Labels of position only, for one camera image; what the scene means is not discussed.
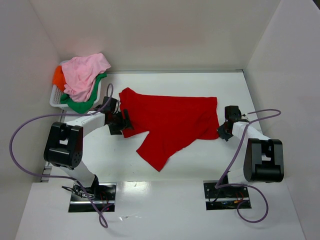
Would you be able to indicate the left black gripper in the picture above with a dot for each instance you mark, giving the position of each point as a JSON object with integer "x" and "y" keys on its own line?
{"x": 126, "y": 119}

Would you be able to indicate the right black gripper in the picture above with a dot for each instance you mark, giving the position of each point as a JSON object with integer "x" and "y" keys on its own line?
{"x": 222, "y": 131}

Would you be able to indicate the red t shirt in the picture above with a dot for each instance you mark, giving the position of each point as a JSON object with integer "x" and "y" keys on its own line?
{"x": 172, "y": 123}

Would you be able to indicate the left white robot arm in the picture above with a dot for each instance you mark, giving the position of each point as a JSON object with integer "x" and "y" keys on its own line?
{"x": 64, "y": 147}

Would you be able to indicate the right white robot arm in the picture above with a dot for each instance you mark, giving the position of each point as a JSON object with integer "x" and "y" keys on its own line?
{"x": 264, "y": 157}

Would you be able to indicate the green t shirt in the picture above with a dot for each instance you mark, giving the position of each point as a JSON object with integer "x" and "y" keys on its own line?
{"x": 83, "y": 107}

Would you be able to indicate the pink t shirt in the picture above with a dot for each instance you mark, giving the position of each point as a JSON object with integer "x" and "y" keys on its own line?
{"x": 80, "y": 75}

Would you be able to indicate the white plastic basket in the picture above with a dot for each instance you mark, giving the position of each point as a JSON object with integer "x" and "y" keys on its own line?
{"x": 56, "y": 94}

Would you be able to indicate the orange t shirt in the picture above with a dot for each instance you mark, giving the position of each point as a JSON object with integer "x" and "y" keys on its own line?
{"x": 59, "y": 79}

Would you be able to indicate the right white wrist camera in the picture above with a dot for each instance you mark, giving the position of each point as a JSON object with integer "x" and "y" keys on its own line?
{"x": 232, "y": 113}

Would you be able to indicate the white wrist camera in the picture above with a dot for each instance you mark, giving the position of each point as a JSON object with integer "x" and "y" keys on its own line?
{"x": 109, "y": 104}
{"x": 232, "y": 113}

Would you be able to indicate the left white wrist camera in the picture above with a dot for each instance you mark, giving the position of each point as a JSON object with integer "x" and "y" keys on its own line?
{"x": 109, "y": 104}

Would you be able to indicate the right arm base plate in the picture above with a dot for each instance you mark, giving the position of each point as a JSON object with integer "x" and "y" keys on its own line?
{"x": 226, "y": 198}

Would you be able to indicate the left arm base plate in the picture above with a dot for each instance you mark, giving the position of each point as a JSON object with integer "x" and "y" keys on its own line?
{"x": 79, "y": 203}

